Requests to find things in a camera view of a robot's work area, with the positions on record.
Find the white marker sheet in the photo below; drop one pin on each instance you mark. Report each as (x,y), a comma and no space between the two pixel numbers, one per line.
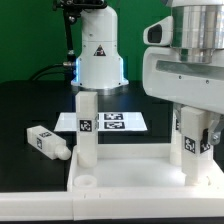
(107,121)

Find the white desk top tray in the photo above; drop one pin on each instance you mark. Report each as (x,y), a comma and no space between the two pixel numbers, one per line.
(129,166)

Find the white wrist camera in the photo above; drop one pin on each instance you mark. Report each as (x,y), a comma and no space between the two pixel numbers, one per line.
(160,33)

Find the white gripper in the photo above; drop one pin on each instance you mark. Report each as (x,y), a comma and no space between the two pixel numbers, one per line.
(197,85)

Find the black camera stand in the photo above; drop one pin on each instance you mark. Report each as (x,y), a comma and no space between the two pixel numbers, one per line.
(71,13)

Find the white L-shaped fence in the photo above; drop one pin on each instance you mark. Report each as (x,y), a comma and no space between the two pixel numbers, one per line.
(88,203)

